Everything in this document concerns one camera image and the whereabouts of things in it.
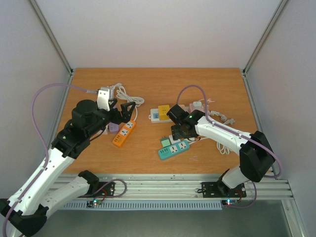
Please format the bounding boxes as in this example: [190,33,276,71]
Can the white power strip cable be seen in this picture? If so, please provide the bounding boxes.
[206,110,236,125]

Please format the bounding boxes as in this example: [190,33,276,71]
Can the long white power strip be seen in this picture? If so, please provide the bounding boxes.
[149,105,205,124]

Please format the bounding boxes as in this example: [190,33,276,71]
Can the purple power strip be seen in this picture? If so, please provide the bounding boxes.
[108,122,119,134]

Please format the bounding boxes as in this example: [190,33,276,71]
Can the orange strip white cable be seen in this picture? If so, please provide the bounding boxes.
[116,85,145,123]

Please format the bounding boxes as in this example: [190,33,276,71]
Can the yellow cube socket adapter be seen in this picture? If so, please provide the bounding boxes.
[158,105,170,120]

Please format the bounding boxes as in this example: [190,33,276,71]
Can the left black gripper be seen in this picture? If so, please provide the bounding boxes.
[87,97,136,137]

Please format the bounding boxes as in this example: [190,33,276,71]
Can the white cube adapter left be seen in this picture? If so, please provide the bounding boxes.
[98,126,109,135]

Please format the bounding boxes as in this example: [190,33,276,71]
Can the left small circuit board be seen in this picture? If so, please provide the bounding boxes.
[86,200,102,208]

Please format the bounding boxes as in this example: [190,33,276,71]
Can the grey slotted cable duct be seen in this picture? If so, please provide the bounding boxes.
[61,200,222,211]

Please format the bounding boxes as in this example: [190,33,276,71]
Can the right aluminium corner post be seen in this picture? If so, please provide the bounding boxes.
[242,0,289,76]

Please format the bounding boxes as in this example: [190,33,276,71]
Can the white usb charger with cable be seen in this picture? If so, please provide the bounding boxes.
[193,99,214,109]

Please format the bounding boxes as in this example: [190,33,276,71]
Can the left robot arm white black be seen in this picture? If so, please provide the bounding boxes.
[0,99,136,237]

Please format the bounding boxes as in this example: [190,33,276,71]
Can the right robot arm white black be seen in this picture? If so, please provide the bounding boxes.
[167,105,276,197]

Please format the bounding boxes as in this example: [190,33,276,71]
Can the teal strip white cable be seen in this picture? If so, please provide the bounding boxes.
[188,136,235,156]

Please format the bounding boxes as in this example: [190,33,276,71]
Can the left aluminium corner post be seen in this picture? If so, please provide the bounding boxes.
[29,0,74,76]

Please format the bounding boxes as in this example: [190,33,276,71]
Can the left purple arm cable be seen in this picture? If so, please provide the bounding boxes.
[3,83,98,237]

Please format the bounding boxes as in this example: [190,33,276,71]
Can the aluminium corner post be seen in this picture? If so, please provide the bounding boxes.
[29,0,74,76]
[242,0,289,76]

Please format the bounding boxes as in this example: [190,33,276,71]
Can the right small circuit board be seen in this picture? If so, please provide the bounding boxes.
[222,199,239,206]

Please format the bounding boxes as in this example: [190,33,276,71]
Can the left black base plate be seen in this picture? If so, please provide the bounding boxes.
[80,182,115,198]

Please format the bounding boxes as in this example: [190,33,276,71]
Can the pink cube socket adapter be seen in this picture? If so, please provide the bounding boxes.
[188,103,205,114]

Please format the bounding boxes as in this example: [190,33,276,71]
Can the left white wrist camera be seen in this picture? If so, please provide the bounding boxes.
[96,86,114,111]

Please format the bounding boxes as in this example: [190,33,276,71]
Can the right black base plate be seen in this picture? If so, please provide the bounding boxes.
[201,182,247,198]

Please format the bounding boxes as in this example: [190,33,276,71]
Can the green plug adapter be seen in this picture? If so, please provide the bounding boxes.
[160,137,171,147]

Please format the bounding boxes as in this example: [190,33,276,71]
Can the aluminium rail frame front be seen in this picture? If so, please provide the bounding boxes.
[23,174,294,200]

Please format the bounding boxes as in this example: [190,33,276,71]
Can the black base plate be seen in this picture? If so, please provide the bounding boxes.
[201,182,247,198]
[80,182,115,198]

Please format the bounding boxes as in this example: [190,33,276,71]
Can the small circuit board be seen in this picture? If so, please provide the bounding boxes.
[86,200,102,208]
[222,199,239,206]

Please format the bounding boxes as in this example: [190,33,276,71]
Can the orange power strip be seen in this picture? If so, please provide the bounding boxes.
[112,120,136,147]

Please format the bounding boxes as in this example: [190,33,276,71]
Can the teal power strip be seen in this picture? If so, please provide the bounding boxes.
[158,140,190,160]

